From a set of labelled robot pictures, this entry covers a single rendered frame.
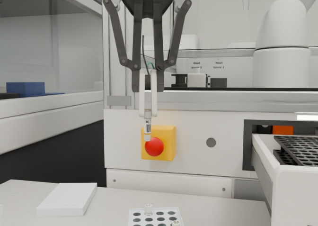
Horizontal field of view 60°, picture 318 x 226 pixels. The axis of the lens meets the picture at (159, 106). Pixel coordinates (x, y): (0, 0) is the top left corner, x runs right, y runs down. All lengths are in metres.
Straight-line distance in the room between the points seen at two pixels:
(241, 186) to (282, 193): 0.36
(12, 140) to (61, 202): 0.39
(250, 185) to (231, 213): 0.11
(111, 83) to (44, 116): 0.44
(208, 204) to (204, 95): 0.23
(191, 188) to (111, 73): 0.33
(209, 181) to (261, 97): 0.22
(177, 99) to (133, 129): 0.13
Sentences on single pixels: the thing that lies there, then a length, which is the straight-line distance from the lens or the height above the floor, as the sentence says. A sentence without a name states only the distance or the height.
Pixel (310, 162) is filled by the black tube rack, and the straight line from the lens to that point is 0.44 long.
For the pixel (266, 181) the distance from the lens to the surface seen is 0.45.
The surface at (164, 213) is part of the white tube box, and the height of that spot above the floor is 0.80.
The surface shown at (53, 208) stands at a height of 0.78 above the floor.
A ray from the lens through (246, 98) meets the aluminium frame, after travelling 0.62.
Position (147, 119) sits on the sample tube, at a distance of 0.42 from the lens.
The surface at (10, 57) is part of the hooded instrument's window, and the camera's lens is 0.96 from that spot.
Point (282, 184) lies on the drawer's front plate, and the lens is 0.30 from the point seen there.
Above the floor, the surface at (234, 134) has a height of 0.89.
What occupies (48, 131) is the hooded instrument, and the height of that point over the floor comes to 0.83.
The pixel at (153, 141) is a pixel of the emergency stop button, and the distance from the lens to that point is 0.57.
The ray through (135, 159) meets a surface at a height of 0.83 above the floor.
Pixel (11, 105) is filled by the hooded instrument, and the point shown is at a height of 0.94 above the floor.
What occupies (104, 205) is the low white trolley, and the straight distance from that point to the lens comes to 0.61.
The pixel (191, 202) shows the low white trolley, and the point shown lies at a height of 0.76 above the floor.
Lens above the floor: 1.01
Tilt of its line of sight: 6 degrees down
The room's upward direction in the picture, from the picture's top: straight up
